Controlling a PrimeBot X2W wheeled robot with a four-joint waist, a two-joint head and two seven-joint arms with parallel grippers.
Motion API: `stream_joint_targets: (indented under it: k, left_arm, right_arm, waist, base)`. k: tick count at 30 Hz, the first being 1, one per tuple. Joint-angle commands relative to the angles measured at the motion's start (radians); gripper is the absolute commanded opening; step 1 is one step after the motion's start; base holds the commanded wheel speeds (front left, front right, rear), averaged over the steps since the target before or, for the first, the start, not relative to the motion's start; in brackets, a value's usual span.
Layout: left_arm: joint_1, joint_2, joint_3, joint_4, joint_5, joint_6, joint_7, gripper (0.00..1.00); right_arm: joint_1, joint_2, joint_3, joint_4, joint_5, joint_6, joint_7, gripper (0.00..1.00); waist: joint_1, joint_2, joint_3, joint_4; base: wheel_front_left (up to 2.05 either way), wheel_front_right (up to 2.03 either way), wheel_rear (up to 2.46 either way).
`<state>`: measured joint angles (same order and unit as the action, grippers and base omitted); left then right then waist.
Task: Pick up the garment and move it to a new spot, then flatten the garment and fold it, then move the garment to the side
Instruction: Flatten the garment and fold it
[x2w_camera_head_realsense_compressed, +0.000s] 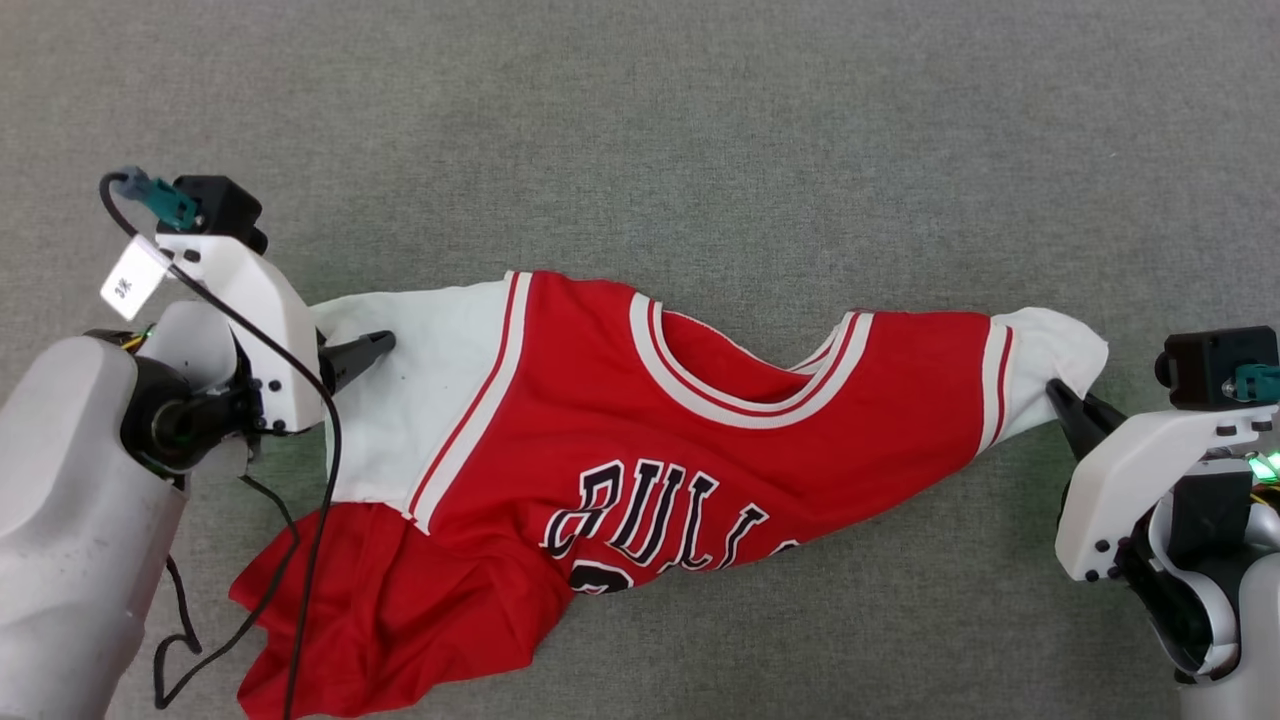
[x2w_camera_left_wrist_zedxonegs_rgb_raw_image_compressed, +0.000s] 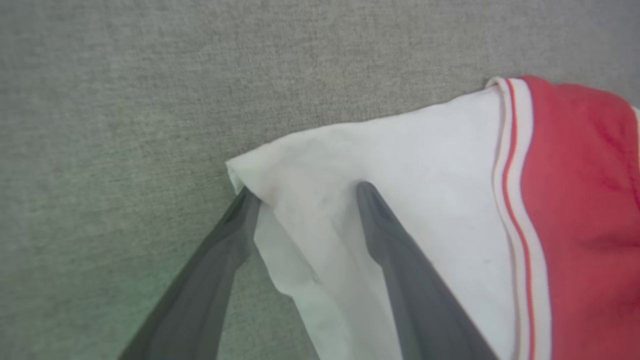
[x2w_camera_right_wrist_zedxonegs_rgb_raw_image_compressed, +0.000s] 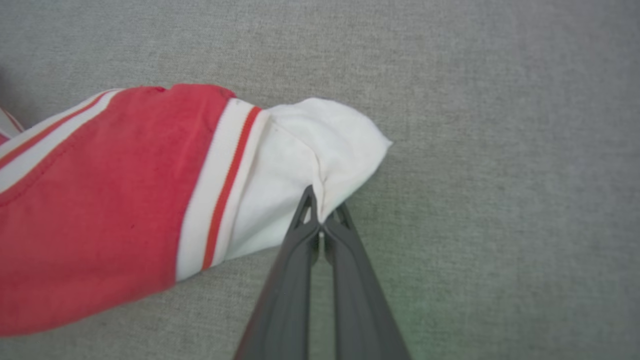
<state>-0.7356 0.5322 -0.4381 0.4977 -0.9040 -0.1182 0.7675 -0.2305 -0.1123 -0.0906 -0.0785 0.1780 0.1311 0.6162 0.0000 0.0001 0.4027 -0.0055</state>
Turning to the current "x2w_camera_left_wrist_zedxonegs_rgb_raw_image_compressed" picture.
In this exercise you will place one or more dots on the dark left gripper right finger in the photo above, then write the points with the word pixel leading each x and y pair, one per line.
pixel 420 300

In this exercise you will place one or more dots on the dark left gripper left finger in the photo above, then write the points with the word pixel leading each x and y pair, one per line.
pixel 200 290

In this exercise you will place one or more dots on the red and white garment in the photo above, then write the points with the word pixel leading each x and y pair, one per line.
pixel 425 175

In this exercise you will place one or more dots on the grey fabric sofa cushion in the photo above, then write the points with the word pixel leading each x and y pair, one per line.
pixel 150 100

